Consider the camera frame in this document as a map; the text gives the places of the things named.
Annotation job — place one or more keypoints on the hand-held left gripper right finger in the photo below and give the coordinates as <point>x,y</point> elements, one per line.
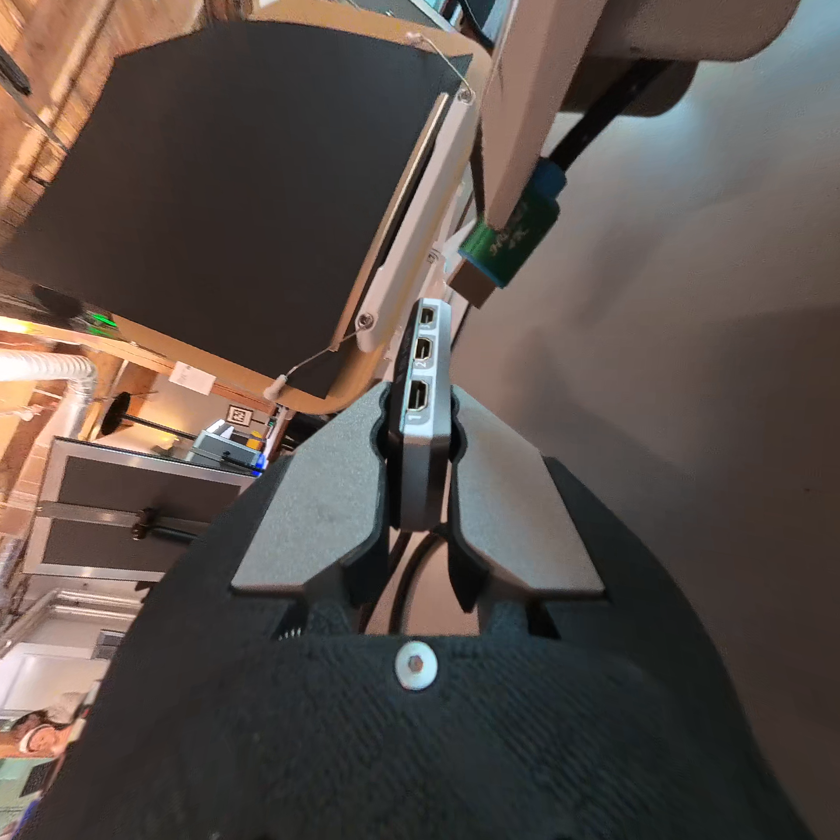
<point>518,518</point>

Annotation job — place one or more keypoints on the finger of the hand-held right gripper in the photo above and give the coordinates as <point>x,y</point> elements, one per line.
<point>531,85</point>
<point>695,29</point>

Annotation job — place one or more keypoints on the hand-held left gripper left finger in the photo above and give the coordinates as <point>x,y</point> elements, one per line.
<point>315,499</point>

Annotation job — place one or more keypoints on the black hdmi switch box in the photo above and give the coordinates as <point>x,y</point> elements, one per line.
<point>423,485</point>

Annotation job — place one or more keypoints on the grey box device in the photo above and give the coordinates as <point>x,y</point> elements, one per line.
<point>223,446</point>

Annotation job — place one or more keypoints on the aluminium framed flight case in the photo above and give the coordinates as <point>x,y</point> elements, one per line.
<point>138,485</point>

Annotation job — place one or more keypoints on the black round stand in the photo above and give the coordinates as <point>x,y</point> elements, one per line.
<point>121,412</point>

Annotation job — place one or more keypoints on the black display with white stand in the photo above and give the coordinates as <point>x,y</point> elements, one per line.
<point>229,197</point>

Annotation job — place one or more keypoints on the metal ventilation duct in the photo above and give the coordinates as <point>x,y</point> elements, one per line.
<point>59,394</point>

